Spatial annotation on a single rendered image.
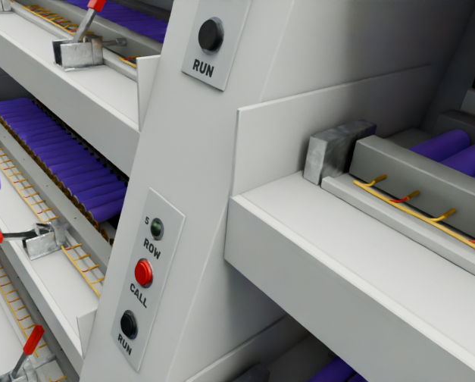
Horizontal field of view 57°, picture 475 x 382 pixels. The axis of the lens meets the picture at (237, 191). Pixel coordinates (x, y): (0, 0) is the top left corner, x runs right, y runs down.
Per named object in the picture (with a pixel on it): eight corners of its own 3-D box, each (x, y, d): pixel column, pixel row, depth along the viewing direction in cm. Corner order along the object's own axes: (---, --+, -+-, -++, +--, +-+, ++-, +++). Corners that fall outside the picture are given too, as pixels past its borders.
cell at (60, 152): (85, 158, 65) (41, 169, 61) (80, 153, 66) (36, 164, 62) (84, 147, 64) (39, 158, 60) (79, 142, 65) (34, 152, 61)
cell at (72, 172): (104, 176, 61) (58, 189, 57) (98, 170, 62) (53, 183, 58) (104, 164, 60) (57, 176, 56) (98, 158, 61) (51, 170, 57)
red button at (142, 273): (143, 290, 29) (149, 270, 28) (131, 277, 30) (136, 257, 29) (156, 288, 29) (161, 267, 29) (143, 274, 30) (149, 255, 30)
